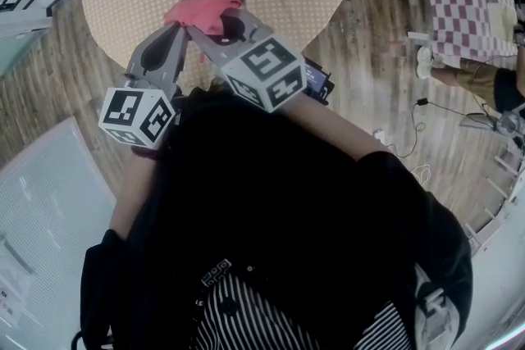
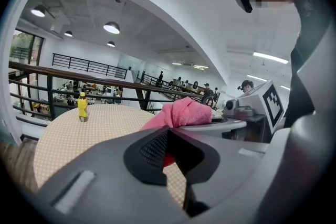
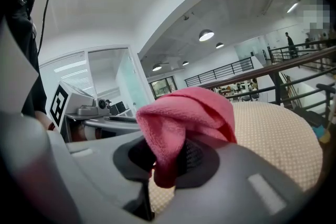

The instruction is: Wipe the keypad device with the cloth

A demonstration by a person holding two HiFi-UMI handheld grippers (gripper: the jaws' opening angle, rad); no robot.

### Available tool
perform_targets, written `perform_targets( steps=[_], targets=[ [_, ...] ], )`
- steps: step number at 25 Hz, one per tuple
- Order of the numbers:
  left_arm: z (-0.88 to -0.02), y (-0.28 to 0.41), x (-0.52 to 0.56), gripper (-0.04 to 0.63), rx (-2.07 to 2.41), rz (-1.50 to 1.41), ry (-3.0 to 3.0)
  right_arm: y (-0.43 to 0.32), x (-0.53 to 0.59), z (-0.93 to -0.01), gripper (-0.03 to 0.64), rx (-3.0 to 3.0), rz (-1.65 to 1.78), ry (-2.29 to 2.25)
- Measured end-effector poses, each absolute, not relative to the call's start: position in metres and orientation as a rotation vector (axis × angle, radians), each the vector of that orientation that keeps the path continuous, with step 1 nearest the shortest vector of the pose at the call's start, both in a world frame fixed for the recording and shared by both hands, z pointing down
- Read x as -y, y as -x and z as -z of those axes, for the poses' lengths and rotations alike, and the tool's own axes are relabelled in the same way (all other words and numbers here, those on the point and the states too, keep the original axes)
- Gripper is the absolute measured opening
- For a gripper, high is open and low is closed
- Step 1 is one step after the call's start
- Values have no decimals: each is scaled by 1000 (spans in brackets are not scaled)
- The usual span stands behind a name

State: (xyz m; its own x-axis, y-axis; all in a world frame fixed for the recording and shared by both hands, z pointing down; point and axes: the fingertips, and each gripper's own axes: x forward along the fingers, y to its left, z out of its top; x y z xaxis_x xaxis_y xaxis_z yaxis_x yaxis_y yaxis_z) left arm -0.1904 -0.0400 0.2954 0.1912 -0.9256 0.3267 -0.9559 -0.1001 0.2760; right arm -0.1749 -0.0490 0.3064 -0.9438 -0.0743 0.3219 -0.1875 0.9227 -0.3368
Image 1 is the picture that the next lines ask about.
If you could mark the pink cloth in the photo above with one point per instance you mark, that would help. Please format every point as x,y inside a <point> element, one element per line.
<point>205,8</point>

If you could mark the person's left forearm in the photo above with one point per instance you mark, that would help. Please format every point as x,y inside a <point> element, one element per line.
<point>129,192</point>

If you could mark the dark tablet on stand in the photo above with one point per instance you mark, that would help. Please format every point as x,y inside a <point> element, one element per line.
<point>316,81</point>

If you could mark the white panel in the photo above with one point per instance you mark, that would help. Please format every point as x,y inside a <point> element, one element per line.
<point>45,217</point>

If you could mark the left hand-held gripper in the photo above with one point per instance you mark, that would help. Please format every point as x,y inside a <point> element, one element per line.
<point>135,110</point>

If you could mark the person's right forearm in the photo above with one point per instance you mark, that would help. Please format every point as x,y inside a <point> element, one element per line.
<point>336,125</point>

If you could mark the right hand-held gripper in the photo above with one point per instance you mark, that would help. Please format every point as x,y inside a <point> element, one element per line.
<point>262,71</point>

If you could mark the person's black striped shirt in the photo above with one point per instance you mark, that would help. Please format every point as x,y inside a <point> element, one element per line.
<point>270,225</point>

